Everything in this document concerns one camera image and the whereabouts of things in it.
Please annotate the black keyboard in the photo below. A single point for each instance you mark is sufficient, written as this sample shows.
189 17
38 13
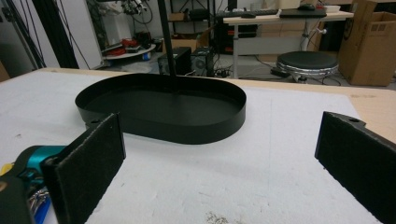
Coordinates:
249 12

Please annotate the white round shelf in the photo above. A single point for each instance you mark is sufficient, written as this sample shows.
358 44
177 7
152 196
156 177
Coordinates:
130 54

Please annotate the open cardboard box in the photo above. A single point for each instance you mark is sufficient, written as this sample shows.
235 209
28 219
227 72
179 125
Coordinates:
186 43

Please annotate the teal metallic object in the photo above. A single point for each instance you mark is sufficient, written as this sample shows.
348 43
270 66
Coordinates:
37 157

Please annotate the white foam mat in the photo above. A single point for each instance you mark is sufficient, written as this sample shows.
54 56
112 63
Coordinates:
218 180

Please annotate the large cardboard box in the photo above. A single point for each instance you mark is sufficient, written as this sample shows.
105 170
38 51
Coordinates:
369 49

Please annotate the black computer mouse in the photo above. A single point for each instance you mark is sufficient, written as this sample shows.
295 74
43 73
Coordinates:
248 15

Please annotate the yellow object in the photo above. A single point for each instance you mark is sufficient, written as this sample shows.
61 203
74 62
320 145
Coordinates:
6 168

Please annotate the blue object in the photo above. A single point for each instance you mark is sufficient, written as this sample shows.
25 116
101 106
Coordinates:
42 213

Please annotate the black box case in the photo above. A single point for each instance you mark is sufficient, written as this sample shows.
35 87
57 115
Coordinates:
180 60

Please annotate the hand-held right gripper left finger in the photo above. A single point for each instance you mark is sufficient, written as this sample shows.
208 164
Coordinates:
84 168

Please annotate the black round stool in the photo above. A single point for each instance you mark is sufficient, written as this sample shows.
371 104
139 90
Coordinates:
306 62

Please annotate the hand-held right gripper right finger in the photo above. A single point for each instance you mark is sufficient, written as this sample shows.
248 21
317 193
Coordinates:
358 161

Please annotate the black computer tower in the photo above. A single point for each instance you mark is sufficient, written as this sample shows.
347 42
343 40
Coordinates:
202 62

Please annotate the black oval tray stand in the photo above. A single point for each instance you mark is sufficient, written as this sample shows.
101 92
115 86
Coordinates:
186 124

